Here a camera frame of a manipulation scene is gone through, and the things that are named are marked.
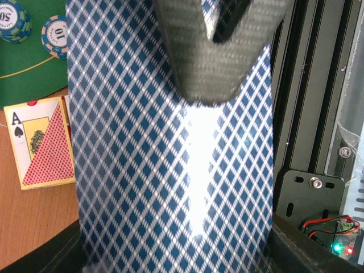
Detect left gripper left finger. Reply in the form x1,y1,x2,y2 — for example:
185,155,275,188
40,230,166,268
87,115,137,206
1,220,87,272

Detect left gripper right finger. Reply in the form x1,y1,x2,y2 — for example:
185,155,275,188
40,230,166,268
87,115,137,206
263,214,363,272

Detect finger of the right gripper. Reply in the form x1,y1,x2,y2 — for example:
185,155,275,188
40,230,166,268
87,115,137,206
213,0,251,43

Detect grey card box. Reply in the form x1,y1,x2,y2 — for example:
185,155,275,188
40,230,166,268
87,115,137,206
66,1,274,272

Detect white chip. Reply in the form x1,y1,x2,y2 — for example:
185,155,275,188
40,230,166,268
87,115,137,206
41,15,68,60

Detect teal chip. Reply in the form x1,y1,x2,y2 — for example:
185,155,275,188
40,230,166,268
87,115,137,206
1,0,32,44

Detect green controller board with LEDs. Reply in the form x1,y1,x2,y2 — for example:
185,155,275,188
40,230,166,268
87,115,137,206
297,214,363,261

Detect round green poker mat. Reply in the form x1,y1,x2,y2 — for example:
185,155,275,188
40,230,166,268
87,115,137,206
1,0,68,109

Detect black aluminium frame rail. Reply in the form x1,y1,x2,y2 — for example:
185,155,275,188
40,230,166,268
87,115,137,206
271,1,363,226

